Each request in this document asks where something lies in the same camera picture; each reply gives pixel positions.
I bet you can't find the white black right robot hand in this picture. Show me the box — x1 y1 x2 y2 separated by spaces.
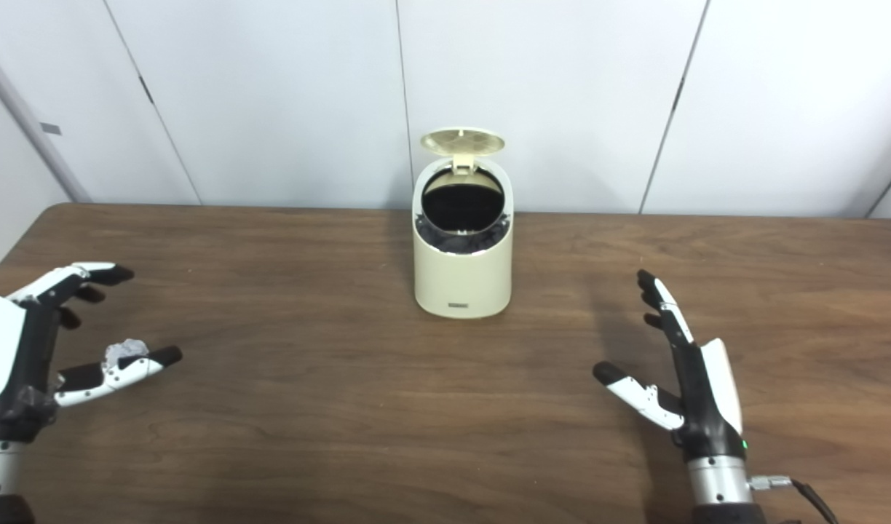
593 270 748 461

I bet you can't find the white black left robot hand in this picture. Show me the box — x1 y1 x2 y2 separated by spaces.
0 262 183 443

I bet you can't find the white paper ball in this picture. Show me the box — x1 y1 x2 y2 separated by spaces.
105 338 149 368

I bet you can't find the cream round bin lid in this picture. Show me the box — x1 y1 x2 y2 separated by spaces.
421 128 506 175

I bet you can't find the cream-colored bin body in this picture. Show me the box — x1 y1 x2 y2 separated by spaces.
412 156 514 319

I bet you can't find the black bin liner bag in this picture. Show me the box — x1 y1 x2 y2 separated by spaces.
415 169 512 255

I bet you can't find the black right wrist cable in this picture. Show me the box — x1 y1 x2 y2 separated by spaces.
750 475 839 524

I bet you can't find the grey wall corner post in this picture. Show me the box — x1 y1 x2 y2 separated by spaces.
0 40 91 205

